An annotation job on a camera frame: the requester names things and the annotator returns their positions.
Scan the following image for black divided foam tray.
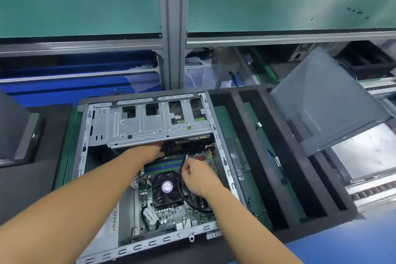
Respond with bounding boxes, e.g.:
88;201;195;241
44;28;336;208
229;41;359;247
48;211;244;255
207;84;358;244

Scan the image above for green motherboard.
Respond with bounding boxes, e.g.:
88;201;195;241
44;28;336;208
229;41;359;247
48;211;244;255
132;149;219;236

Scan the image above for black CPU fan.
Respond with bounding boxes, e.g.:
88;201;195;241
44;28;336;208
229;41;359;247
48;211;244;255
150;170;184;207

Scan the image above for grey metal conveyor plate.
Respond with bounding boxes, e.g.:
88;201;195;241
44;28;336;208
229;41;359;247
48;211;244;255
331;121;396;181

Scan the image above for person's left forearm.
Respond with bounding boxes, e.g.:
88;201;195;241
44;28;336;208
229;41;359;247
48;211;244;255
0;146;149;264

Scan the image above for thick aluminium frame post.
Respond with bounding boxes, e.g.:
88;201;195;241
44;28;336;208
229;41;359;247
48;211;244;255
156;0;191;91

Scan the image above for silver computer case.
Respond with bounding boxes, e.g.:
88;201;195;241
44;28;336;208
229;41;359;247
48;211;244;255
0;90;44;169

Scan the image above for blue plastic crate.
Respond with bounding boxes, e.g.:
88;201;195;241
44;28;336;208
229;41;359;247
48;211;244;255
0;50;163;110

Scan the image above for person's left hand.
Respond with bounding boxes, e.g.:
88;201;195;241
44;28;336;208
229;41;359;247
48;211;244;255
124;142;165;165

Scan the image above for grey case side panel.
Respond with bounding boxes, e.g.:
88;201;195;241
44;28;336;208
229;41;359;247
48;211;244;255
270;47;394;156

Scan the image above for silver power supply unit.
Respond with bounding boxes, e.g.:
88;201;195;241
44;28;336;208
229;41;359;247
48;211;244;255
77;202;138;264

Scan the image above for long green workbench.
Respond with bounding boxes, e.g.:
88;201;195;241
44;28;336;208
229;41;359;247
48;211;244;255
0;0;396;57

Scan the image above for clear plastic bag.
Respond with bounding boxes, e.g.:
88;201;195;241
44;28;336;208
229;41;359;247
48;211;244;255
184;53;224;88

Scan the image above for black internal cable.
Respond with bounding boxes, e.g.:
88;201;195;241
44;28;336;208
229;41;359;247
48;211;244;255
179;171;214;213

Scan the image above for scattered small black screws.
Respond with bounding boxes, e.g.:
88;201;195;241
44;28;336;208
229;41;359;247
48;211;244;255
346;6;372;15

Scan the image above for aluminium conveyor frame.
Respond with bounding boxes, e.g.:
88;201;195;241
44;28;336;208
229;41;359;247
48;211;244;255
346;75;396;212

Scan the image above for dark grey computer case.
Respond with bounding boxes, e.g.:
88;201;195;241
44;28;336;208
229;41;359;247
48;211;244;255
73;90;243;264

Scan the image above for distant computer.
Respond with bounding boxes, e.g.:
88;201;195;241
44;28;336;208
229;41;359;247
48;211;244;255
290;43;319;62

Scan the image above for person's right forearm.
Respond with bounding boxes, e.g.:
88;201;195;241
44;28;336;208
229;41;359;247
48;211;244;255
201;183;304;264

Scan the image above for person's right hand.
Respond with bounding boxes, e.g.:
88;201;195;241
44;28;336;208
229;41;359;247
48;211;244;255
181;157;225;200

